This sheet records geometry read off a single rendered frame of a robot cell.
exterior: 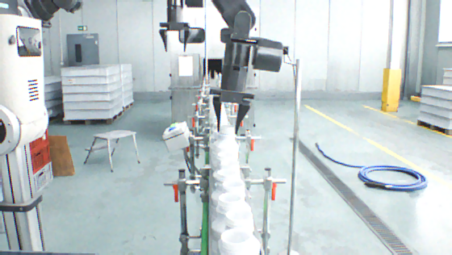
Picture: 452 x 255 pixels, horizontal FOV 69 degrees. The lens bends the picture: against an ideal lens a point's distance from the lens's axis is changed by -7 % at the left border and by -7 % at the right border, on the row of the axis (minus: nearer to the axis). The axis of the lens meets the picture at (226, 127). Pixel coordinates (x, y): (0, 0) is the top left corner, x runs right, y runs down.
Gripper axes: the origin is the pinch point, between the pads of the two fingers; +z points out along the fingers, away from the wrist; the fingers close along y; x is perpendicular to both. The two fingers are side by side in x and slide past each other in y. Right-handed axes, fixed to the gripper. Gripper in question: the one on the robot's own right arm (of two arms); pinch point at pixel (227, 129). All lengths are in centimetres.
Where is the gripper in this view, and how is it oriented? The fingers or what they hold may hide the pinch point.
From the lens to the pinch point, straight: 80.9
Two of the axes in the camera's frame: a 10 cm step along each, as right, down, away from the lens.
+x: -0.4, -2.0, 9.8
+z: -1.2, 9.7, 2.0
